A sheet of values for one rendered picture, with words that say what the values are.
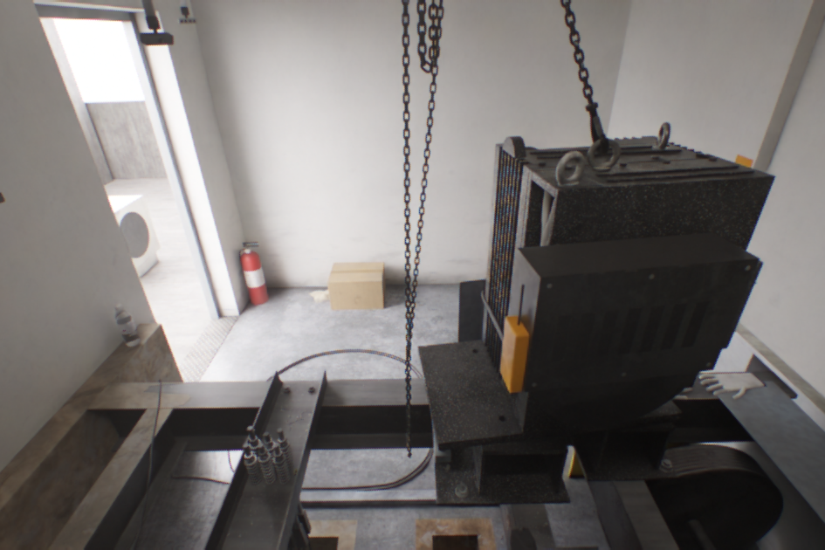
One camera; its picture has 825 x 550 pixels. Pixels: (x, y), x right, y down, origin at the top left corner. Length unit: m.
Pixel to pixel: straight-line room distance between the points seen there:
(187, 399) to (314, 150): 2.05
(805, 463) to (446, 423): 1.18
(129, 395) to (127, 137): 6.45
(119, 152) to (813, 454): 8.37
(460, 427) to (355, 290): 2.18
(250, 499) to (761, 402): 1.84
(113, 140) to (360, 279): 5.82
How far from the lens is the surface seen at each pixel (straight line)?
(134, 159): 8.30
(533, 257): 0.91
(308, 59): 3.28
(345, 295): 3.37
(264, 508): 1.52
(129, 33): 3.15
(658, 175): 1.07
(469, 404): 1.38
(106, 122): 8.33
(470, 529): 2.19
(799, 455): 1.97
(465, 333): 1.80
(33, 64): 2.25
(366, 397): 1.75
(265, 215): 3.63
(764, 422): 2.03
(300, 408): 1.75
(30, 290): 2.08
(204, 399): 1.93
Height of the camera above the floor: 1.89
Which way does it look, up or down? 29 degrees down
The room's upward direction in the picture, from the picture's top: 2 degrees counter-clockwise
